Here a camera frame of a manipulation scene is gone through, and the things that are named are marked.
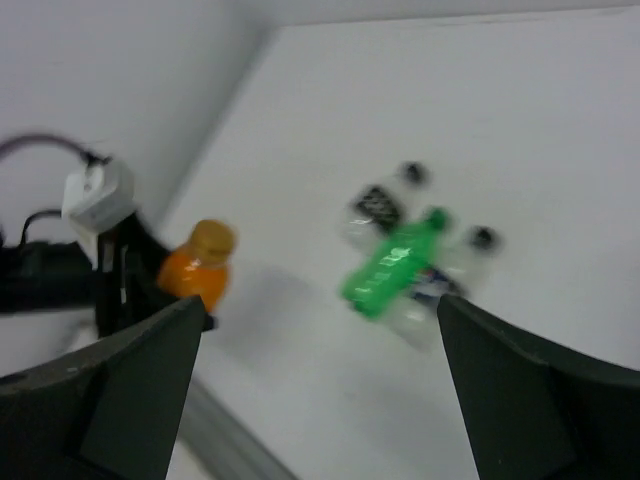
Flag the black label clear bottle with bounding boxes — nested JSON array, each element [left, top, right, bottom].
[[338, 161, 430, 254]]

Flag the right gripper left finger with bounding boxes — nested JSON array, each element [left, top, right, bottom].
[[1, 298, 206, 479]]

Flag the green plastic bottle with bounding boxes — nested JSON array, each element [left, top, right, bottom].
[[340, 207, 451, 319]]

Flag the front aluminium rail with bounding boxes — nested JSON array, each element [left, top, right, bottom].
[[178, 377, 297, 480]]

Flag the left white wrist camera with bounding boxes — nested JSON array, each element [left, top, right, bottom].
[[61, 160, 136, 266]]

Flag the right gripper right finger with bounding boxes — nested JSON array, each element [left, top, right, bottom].
[[437, 295, 639, 479]]

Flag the blue label clear bottle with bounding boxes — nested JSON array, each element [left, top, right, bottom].
[[388, 226, 501, 351]]

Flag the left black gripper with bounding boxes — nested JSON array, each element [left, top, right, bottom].
[[94, 212, 178, 338]]

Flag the orange bottle sideways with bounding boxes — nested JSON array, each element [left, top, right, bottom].
[[157, 219, 236, 313]]

